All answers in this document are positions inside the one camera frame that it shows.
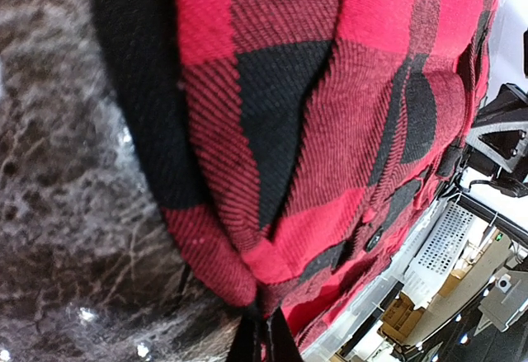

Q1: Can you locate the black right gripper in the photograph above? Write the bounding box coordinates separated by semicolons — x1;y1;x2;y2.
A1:
466;83;527;172

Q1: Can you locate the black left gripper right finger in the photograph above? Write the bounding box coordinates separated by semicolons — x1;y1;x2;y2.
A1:
266;308;304;362

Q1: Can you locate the red black plaid shirt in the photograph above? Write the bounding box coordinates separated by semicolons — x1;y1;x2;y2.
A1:
92;0;498;348

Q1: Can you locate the white perforated panel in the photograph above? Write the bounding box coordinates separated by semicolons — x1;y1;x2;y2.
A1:
412;202;475;279

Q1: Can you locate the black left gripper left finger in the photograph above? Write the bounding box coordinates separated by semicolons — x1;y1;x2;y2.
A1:
226;303;263;362

